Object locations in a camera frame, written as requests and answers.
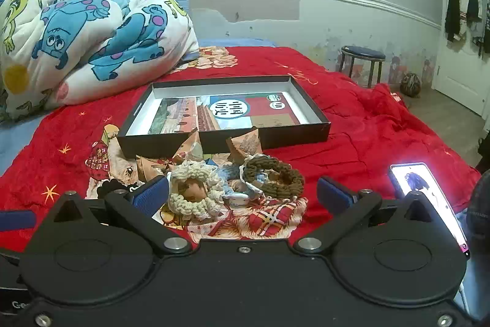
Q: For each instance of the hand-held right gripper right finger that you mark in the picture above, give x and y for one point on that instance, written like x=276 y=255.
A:
x=337 y=192

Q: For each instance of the blue crocheted scrunchie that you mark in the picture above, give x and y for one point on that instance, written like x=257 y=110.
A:
x=233 y=196

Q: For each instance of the black shallow cardboard box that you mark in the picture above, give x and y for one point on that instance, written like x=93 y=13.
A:
x=268 y=143

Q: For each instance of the brown crocheted scrunchie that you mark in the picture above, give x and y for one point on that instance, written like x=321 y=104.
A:
x=287 y=183

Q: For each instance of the brown snack packet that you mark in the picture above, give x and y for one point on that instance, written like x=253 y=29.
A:
x=245 y=145
x=151 y=168
x=190 y=147

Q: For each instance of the illustrated book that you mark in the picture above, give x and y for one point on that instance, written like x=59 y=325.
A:
x=229 y=112

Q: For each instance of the cream crocheted scrunchie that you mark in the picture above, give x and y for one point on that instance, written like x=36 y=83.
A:
x=193 y=202

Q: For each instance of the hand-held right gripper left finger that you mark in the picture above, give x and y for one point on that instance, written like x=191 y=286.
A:
x=150 y=193

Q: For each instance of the dark patterned ball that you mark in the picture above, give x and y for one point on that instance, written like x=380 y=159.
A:
x=410 y=83

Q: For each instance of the smartphone with lit screen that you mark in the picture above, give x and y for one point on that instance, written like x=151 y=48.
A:
x=428 y=196

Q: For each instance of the white door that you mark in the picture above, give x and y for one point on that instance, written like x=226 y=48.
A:
x=455 y=74

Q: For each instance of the round blue-topped stool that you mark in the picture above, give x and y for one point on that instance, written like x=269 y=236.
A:
x=363 y=53

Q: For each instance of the red printed blanket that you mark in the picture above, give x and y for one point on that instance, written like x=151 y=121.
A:
x=363 y=127

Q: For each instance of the cartoon monster printed quilt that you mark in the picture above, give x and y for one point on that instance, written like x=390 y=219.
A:
x=76 y=43

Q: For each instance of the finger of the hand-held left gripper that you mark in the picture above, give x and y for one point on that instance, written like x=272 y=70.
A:
x=15 y=221

